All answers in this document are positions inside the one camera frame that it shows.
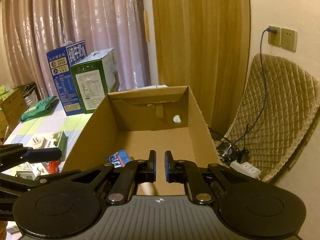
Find green wet wipes pack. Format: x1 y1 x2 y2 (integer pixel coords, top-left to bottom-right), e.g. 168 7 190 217
19 96 59 122

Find wall power socket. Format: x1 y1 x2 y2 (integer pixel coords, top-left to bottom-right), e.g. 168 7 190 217
268 26 298 53

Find white power strip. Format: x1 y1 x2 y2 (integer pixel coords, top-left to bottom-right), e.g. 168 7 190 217
230 160 261 179

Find pink curtain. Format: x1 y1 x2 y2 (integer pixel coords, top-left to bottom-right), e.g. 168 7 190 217
1 0 151 98

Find yellow wall strip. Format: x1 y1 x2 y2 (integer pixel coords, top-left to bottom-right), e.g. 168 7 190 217
143 10 150 42

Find stacked cardboard boxes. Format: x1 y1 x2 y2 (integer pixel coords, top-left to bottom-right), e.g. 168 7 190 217
1 82 40 142

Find green milk carton box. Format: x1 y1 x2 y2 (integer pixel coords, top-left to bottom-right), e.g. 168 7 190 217
71 48 120 114

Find blue red card box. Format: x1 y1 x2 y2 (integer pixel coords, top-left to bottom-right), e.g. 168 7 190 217
106 150 132 168

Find green white spray box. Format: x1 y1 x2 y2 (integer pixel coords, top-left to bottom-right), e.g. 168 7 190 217
43 131 67 161

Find wooden door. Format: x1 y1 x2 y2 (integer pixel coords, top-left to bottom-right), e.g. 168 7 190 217
152 0 251 134

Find red snack packet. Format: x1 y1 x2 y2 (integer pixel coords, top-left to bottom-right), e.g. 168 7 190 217
47 161 60 174

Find white plug adapter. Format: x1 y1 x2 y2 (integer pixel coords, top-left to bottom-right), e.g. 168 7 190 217
31 137 47 148

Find quilted chair cushion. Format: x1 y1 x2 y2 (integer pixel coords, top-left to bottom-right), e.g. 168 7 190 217
216 54 319 182

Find dark charger cable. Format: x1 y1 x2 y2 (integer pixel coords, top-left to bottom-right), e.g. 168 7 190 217
208 28 278 160

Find blue milk carton box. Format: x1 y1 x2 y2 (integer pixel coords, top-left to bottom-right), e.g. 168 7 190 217
47 40 87 116

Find checkered tablecloth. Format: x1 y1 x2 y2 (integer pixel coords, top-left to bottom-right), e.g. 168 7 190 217
0 84 168 240

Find open cardboard box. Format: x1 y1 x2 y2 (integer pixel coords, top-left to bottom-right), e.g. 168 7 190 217
62 86 219 195

